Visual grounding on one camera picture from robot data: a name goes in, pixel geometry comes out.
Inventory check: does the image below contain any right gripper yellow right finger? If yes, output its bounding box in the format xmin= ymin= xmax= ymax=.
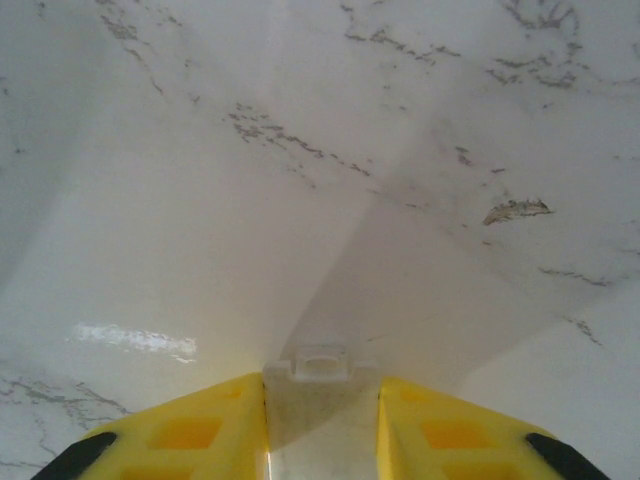
xmin=375 ymin=375 xmax=609 ymax=480

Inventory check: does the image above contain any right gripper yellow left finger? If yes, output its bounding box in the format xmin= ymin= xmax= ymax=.
xmin=29 ymin=372 xmax=272 ymax=480

